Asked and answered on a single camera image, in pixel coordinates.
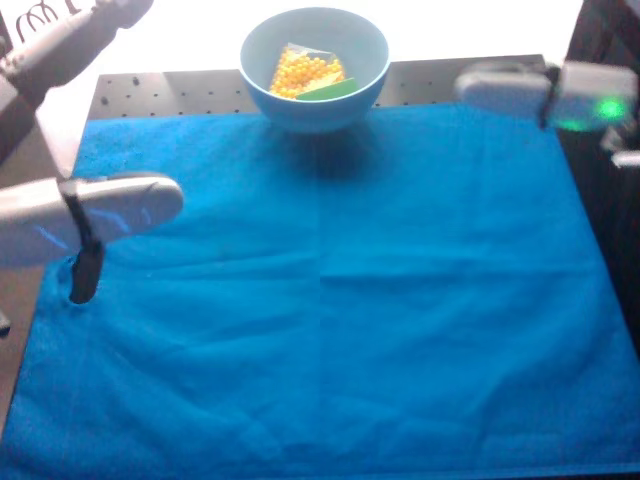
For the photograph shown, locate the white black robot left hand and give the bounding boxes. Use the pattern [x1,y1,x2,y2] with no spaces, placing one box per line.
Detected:
[0,0,185,306]

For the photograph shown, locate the green rectangular block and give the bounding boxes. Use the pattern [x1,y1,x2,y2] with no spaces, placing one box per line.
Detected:
[295,77,360,102]

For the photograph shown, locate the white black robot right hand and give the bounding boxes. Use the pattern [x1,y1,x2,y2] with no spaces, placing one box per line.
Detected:
[453,59,640,169]

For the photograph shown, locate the bag of yellow beads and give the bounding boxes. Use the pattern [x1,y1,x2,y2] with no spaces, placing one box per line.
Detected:
[268,43,347,100]

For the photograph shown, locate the dark curtain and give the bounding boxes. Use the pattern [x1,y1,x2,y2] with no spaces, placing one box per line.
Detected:
[567,0,640,64]

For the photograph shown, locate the light blue bowl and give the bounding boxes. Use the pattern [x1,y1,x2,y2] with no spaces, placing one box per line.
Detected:
[238,6,391,134]

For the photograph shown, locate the blue table cloth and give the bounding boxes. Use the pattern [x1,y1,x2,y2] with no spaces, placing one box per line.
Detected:
[0,102,640,480]

